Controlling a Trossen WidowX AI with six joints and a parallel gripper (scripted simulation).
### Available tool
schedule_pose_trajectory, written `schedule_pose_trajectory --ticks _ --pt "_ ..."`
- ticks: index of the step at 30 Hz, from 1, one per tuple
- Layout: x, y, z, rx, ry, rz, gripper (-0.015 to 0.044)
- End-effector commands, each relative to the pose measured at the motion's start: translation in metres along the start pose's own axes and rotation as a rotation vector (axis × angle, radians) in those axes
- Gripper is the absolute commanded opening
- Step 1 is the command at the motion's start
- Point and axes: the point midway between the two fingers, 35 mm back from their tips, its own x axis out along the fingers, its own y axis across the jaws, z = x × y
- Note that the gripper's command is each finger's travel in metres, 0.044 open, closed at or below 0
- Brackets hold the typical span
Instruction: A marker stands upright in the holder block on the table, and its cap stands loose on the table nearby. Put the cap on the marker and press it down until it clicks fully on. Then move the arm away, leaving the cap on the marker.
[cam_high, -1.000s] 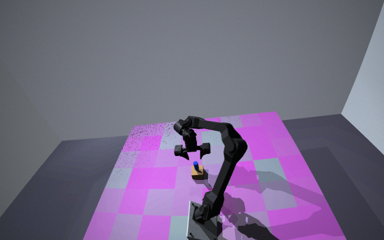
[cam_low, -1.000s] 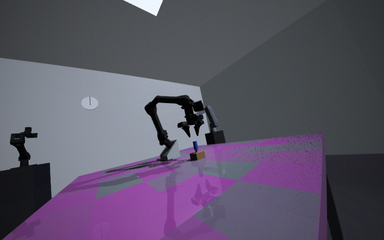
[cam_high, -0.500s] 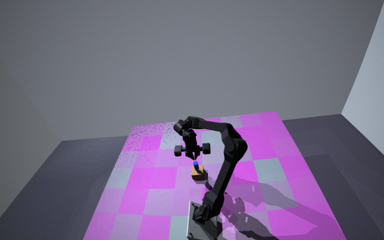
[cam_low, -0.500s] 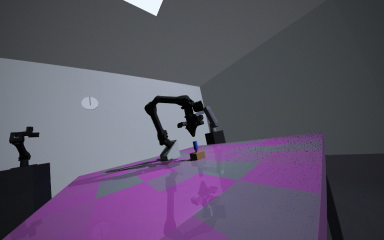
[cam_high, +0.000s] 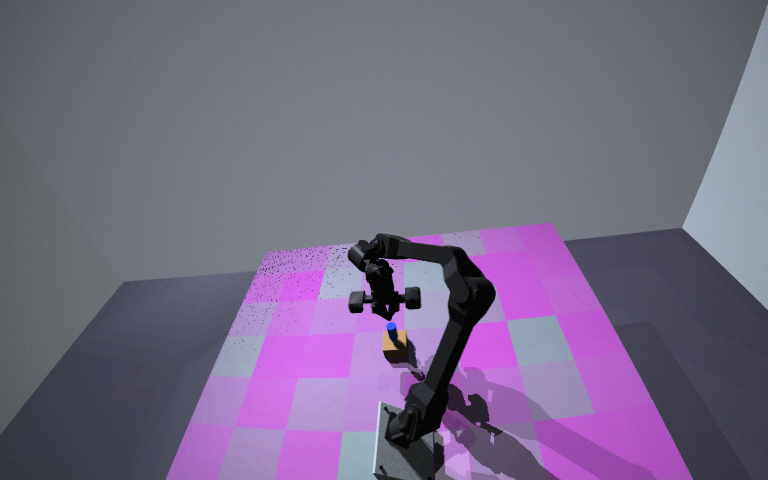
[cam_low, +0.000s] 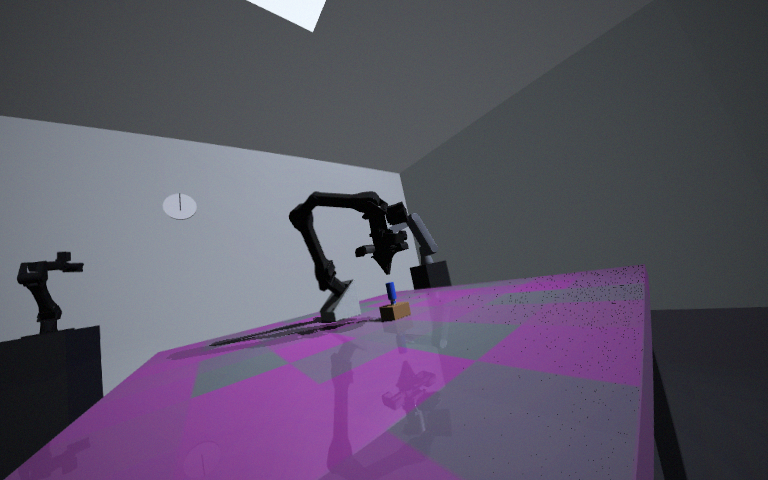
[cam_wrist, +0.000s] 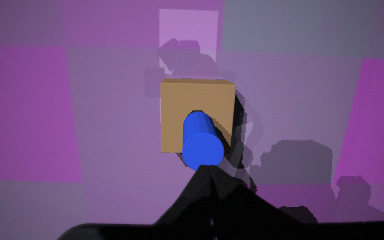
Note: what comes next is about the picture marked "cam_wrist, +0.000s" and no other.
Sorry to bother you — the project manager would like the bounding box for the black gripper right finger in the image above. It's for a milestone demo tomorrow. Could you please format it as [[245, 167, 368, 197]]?
[[208, 165, 384, 240]]

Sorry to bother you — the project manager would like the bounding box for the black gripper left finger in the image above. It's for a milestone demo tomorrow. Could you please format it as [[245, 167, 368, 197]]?
[[58, 165, 217, 240]]

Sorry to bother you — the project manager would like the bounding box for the tan square block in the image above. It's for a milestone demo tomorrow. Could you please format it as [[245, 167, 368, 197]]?
[[160, 78, 236, 154]]

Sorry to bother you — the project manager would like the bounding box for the blue cylinder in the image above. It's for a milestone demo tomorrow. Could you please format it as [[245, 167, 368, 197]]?
[[182, 112, 224, 171]]

